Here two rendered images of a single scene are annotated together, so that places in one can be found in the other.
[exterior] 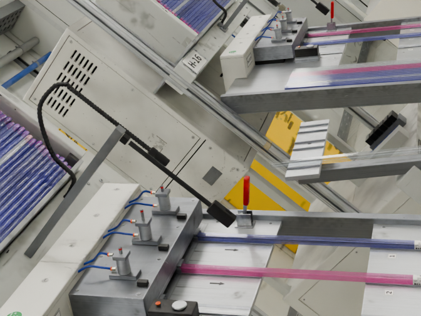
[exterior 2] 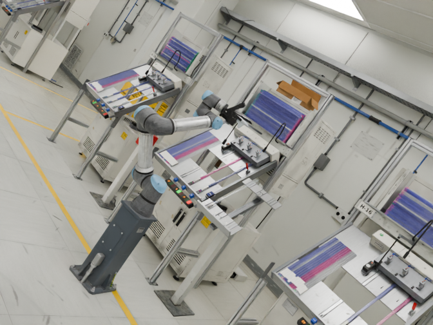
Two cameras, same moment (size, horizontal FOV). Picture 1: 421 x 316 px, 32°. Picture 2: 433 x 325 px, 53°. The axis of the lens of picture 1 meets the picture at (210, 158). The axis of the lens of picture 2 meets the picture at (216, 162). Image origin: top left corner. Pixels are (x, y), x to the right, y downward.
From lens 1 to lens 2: 3.70 m
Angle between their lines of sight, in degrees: 99
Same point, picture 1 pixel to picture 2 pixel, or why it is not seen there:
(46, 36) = not seen: outside the picture
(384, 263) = (209, 180)
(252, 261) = (233, 166)
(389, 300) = (200, 173)
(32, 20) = not seen: outside the picture
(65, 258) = (252, 135)
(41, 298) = (242, 129)
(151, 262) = (240, 146)
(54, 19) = not seen: outside the picture
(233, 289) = (227, 160)
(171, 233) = (247, 153)
